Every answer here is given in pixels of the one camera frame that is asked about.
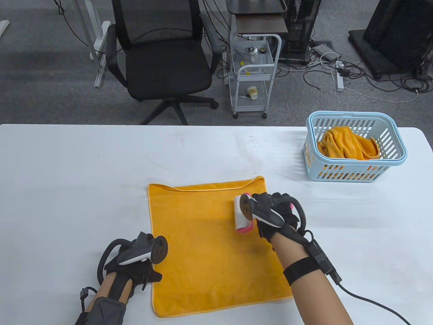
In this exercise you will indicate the person's left hand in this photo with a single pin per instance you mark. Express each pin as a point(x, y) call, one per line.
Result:
point(135, 272)

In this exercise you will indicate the person's right hand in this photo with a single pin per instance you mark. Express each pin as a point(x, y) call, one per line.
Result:
point(270, 232)

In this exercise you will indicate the pink lint roller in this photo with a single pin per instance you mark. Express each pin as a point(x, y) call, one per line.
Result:
point(241, 224)

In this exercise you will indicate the yellow square towel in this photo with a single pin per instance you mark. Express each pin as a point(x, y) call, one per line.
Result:
point(333, 167)
point(341, 142)
point(203, 237)

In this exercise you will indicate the person's right forearm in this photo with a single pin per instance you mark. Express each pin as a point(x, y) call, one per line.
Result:
point(311, 298)

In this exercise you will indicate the person's left forearm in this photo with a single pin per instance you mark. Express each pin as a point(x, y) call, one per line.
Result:
point(108, 287)

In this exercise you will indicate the grey right hand controller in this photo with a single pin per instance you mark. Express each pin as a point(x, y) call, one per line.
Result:
point(267, 213)

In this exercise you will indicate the grey hand controller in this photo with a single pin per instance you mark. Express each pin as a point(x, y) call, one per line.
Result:
point(267, 213)
point(135, 252)

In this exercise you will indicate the grey left hand controller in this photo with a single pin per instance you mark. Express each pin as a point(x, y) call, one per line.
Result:
point(135, 252)

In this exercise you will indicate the paper cup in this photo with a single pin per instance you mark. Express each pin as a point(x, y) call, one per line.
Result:
point(252, 92)

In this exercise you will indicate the light blue plastic basket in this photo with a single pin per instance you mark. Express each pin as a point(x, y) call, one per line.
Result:
point(351, 115)

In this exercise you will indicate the white rolling cart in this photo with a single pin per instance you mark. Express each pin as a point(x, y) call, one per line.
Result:
point(254, 76)

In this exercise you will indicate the white power strip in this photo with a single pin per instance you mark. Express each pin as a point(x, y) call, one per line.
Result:
point(340, 81)

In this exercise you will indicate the black mesh office chair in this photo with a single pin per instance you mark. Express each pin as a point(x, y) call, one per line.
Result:
point(165, 64)

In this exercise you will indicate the black computer tower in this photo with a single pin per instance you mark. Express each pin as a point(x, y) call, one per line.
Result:
point(299, 30)

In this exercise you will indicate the dark side table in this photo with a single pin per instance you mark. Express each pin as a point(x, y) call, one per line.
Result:
point(260, 23)

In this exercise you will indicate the black monitor stand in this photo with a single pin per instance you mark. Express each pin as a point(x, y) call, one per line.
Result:
point(395, 30)

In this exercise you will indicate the white desk foot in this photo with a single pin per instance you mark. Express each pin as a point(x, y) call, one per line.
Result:
point(2, 27)

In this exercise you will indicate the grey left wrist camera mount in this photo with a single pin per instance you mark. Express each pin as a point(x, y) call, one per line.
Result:
point(106, 311)

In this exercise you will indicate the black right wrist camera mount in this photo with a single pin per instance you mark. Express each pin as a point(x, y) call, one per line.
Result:
point(321, 259)

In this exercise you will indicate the white desk leg frame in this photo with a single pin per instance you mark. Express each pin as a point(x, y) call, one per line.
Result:
point(101, 57)

